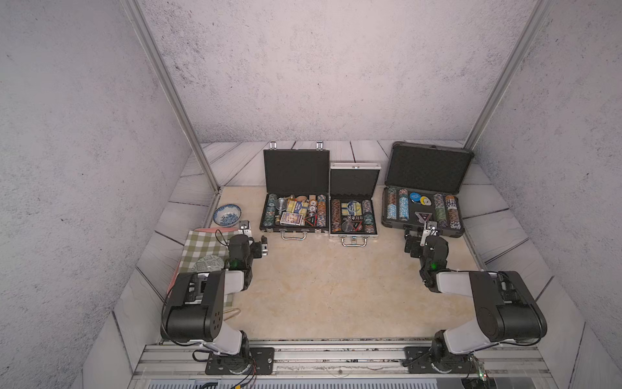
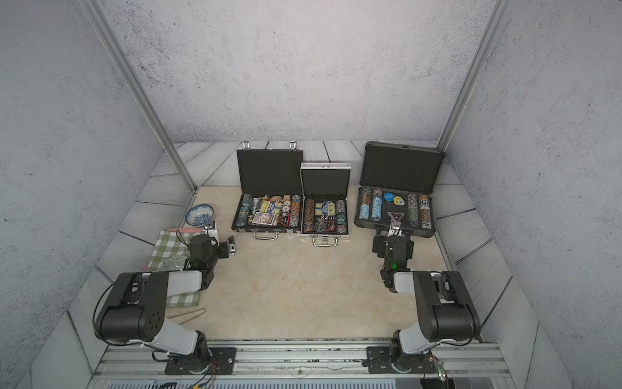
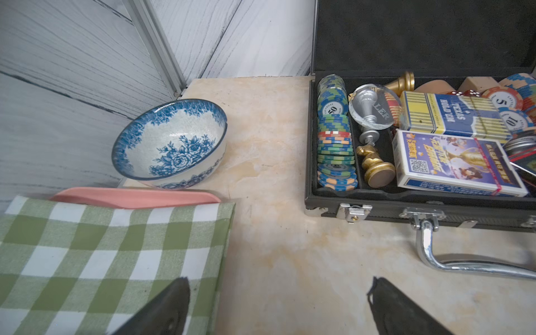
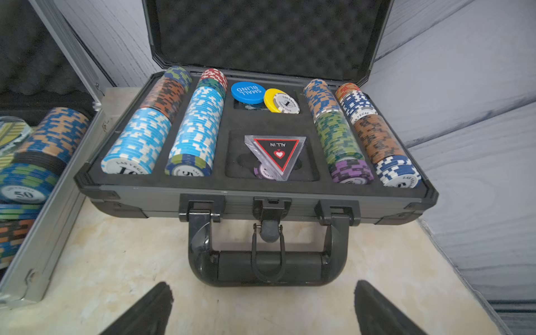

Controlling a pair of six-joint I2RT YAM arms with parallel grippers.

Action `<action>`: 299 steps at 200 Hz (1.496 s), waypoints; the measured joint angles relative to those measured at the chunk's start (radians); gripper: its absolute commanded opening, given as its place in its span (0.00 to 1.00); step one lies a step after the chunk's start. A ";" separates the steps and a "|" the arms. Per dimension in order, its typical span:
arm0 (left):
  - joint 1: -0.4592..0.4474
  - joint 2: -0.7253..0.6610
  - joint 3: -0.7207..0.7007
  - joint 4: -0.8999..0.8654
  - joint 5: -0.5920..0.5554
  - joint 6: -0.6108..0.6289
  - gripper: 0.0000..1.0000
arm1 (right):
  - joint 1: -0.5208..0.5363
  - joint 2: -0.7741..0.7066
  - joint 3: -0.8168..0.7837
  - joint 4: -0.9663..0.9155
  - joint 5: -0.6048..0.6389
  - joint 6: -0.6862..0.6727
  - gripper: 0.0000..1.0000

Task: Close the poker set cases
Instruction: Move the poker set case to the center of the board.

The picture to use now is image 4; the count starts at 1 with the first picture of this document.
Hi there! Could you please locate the yellow blind button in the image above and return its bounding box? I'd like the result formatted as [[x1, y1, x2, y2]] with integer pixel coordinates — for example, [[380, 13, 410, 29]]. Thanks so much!
[[264, 89, 300, 114]]

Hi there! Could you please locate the large black poker case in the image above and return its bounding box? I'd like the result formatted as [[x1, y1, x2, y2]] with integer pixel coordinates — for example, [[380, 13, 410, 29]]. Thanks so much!
[[75, 1, 438, 287]]

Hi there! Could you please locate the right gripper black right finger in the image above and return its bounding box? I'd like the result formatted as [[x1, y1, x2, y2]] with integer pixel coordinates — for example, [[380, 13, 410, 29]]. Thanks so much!
[[354, 280, 427, 335]]

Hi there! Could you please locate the brown blue chip stack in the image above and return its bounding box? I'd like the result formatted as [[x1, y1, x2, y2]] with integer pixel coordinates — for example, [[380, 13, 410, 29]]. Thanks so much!
[[336, 83, 422, 188]]

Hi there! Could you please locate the light blue long chip stack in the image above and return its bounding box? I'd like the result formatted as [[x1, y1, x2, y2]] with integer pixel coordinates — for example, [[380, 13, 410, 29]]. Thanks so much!
[[165, 68, 228, 177]]

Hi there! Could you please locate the green purple chip stack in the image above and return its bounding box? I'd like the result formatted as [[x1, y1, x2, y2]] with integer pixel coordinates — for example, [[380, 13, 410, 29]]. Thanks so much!
[[304, 79, 374, 185]]

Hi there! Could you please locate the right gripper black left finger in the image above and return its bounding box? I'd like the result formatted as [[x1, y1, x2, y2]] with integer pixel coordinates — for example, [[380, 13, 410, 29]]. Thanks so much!
[[101, 281, 174, 335]]

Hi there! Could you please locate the small silver poker case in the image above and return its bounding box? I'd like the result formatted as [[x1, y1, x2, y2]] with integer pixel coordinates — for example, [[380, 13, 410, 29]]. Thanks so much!
[[0, 0, 116, 311]]

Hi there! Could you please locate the triangular all-in button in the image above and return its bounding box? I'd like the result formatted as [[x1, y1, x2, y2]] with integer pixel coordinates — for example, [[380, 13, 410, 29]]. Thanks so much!
[[244, 135, 307, 181]]

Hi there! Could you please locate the blue small blind button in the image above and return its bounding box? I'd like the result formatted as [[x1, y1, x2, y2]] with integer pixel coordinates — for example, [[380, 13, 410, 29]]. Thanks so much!
[[231, 81, 266, 105]]

